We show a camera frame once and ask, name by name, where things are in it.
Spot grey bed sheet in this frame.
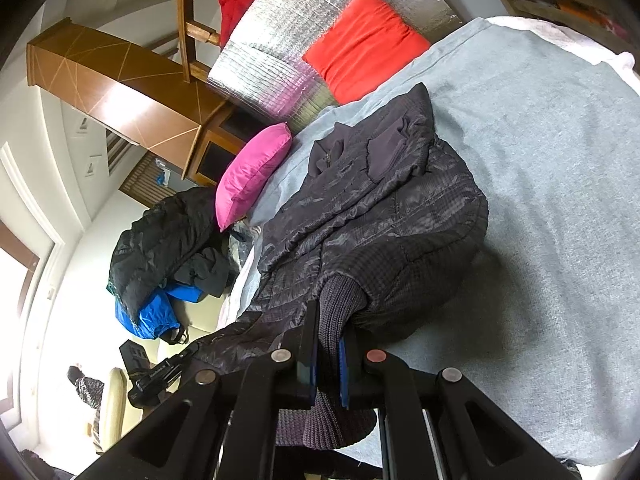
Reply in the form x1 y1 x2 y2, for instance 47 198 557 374
217 16 640 466

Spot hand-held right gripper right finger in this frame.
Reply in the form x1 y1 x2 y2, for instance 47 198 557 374
337 330 581 480

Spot silver quilted blanket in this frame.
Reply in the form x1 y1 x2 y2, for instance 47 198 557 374
207 0 453 133

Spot blue jacket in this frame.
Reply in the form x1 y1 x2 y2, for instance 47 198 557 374
114 280 206 342

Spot cream upholstered chair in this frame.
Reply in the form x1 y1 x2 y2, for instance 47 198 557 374
95 290 236 456

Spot black puffer jacket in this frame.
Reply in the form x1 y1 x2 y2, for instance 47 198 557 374
109 187 241 311

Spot pink pillow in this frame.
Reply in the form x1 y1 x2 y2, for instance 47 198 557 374
215 122 293 232

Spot patterned grey cloth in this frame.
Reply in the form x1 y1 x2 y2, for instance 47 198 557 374
66 365 106 413

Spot window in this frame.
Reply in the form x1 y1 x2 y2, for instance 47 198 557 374
0 220 56 431

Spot white mattress pad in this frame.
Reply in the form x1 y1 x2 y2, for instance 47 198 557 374
485 16 637 71

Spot clear plastic bag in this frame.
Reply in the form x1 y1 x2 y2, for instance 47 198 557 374
227 220 263 266

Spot wooden headboard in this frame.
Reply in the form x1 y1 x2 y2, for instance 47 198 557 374
175 0 236 83

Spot red cushion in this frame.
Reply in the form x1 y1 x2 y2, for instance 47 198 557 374
302 0 432 105

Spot slatted wooden panel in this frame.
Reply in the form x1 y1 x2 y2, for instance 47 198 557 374
119 152 176 207

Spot wooden cabinet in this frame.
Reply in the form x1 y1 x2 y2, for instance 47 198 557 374
26 17 251 188

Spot dark checked quilted jacket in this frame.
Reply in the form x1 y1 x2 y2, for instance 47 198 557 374
192 82 490 453

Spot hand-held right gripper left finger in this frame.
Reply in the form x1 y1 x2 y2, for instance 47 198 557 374
75 300 321 480

